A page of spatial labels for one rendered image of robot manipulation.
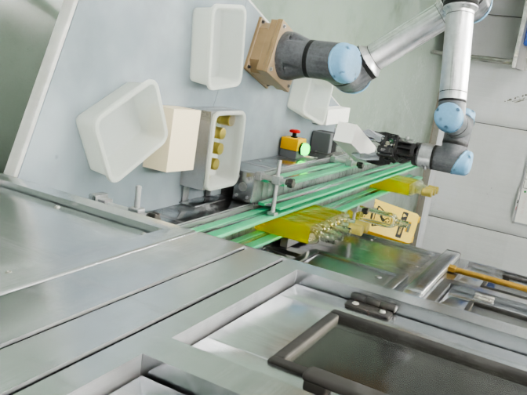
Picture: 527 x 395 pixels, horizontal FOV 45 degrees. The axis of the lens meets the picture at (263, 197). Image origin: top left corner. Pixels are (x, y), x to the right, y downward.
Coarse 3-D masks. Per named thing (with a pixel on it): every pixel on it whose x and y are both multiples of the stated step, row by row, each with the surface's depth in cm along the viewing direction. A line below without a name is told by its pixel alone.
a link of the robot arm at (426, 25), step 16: (416, 16) 192; (432, 16) 189; (480, 16) 189; (400, 32) 193; (416, 32) 191; (432, 32) 191; (368, 48) 198; (384, 48) 195; (400, 48) 194; (368, 64) 196; (384, 64) 198; (368, 80) 200
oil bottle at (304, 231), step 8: (288, 216) 195; (264, 224) 195; (272, 224) 193; (280, 224) 192; (288, 224) 191; (296, 224) 189; (304, 224) 189; (312, 224) 190; (272, 232) 194; (280, 232) 192; (288, 232) 191; (296, 232) 190; (304, 232) 189; (312, 232) 187; (320, 232) 188; (296, 240) 190; (304, 240) 189; (312, 240) 188
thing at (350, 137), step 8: (336, 128) 193; (344, 128) 192; (352, 128) 190; (336, 136) 192; (344, 136) 191; (352, 136) 190; (360, 136) 195; (344, 144) 194; (352, 144) 191; (360, 144) 197; (368, 144) 204; (352, 152) 201; (360, 152) 199; (368, 152) 206; (360, 160) 210
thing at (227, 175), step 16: (224, 112) 174; (240, 112) 181; (224, 128) 187; (240, 128) 185; (224, 144) 188; (240, 144) 186; (208, 160) 173; (224, 160) 189; (240, 160) 187; (208, 176) 174; (224, 176) 189
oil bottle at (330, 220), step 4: (296, 212) 202; (300, 212) 202; (304, 212) 202; (308, 212) 203; (312, 212) 204; (308, 216) 200; (312, 216) 200; (316, 216) 200; (320, 216) 200; (324, 216) 201; (328, 216) 201; (324, 220) 198; (328, 220) 198; (332, 220) 198; (332, 224) 197; (332, 228) 198
